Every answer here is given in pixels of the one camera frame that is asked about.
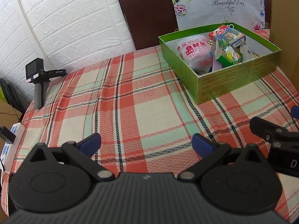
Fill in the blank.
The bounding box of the green card box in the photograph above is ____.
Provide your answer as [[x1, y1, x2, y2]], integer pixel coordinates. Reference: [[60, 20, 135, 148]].
[[214, 39, 243, 67]]

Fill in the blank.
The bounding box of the blue card deck box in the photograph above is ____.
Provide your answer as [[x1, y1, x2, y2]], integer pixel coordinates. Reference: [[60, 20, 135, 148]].
[[216, 27, 246, 48]]

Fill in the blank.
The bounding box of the red playing card box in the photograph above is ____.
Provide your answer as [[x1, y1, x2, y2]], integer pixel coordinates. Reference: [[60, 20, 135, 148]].
[[208, 25, 228, 41]]

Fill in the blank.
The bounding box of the white patterned drawstring pouch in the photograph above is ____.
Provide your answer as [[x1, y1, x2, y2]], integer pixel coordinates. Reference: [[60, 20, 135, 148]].
[[240, 44, 259, 61]]

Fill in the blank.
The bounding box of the green cardboard box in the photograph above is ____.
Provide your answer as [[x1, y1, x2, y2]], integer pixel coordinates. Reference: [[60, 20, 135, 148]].
[[159, 23, 281, 104]]

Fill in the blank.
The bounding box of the plaid bed sheet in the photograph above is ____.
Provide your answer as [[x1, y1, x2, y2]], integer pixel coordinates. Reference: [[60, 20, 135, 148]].
[[1, 29, 299, 223]]

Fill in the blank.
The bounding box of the black power adapter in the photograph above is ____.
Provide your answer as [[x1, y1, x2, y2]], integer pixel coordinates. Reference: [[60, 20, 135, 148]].
[[0, 126, 16, 144]]

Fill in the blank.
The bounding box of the white power strip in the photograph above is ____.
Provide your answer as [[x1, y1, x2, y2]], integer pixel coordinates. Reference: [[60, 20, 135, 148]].
[[1, 123, 25, 172]]

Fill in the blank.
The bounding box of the spare black handheld gripper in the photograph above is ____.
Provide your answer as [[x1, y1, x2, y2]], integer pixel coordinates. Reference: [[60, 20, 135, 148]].
[[25, 58, 67, 109]]

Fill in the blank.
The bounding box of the brown cardboard panel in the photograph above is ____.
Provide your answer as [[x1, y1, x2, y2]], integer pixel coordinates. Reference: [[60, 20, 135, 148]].
[[270, 0, 299, 84]]

